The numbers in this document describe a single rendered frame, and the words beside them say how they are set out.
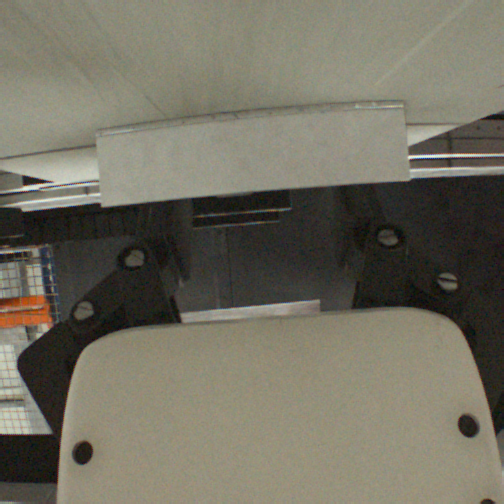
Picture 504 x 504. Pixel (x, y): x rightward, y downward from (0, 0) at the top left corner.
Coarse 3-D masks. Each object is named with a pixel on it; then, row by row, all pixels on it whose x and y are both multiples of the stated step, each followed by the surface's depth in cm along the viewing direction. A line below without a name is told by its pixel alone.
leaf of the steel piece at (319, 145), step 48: (96, 144) 11; (144, 144) 10; (192, 144) 10; (240, 144) 10; (288, 144) 10; (336, 144) 10; (384, 144) 10; (144, 192) 11; (192, 192) 10; (240, 192) 10
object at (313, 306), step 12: (312, 300) 23; (192, 312) 23; (204, 312) 23; (216, 312) 23; (228, 312) 23; (240, 312) 23; (252, 312) 23; (264, 312) 23; (276, 312) 23; (288, 312) 23; (300, 312) 23; (312, 312) 23
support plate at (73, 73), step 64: (0, 0) 4; (64, 0) 4; (128, 0) 4; (192, 0) 5; (256, 0) 5; (320, 0) 5; (384, 0) 5; (448, 0) 5; (0, 64) 5; (64, 64) 6; (128, 64) 6; (192, 64) 7; (256, 64) 7; (320, 64) 7; (384, 64) 7; (448, 64) 7; (0, 128) 9; (64, 128) 10; (448, 128) 14
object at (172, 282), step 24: (144, 216) 13; (168, 216) 12; (192, 216) 16; (144, 240) 13; (168, 240) 12; (168, 264) 12; (96, 288) 12; (120, 288) 12; (168, 288) 13; (72, 312) 11; (96, 312) 11; (120, 312) 11
